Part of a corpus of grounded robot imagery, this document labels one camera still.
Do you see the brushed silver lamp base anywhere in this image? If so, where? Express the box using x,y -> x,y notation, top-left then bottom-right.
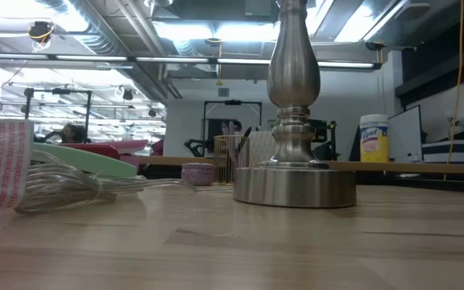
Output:
232,0 -> 358,209

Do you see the clear lamp power cord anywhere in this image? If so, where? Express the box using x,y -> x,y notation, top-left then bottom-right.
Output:
14,148 -> 235,215

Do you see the red-printed white warning tag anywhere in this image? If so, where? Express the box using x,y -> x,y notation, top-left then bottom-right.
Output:
0,119 -> 35,209

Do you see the white textured pen cup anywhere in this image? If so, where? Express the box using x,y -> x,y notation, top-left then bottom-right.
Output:
247,130 -> 278,168

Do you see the large pink patterned round tin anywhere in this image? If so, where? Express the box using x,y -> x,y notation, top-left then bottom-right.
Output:
180,162 -> 216,187

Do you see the black background equipment stand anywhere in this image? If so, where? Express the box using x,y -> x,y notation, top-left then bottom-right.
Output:
316,119 -> 340,161

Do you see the pink stapler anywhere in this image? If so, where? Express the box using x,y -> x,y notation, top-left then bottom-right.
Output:
98,139 -> 149,170

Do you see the LED light strip bar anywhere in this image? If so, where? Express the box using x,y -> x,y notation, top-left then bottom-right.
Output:
0,52 -> 384,72

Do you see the mint green stapler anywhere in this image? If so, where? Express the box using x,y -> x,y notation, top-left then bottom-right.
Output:
32,142 -> 139,178

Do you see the yellow Lysol wipes canister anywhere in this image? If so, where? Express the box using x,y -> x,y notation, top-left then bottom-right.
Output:
359,114 -> 390,164

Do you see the orange wooden desk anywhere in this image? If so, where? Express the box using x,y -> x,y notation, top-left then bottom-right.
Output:
137,155 -> 464,176

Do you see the white board panel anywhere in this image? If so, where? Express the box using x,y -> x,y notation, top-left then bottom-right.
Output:
387,105 -> 425,164

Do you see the black ceiling fixture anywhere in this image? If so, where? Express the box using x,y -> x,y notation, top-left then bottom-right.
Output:
27,20 -> 56,49

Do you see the navy white striped box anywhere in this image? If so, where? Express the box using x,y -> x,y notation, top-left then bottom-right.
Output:
420,139 -> 464,165

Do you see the gold wire pen holder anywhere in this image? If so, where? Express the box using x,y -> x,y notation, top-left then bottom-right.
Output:
213,135 -> 253,184

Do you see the black background rig frame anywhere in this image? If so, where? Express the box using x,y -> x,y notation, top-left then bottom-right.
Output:
23,87 -> 93,142
202,99 -> 263,158

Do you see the yellow cable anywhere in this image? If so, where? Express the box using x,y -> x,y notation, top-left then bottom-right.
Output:
443,0 -> 464,180

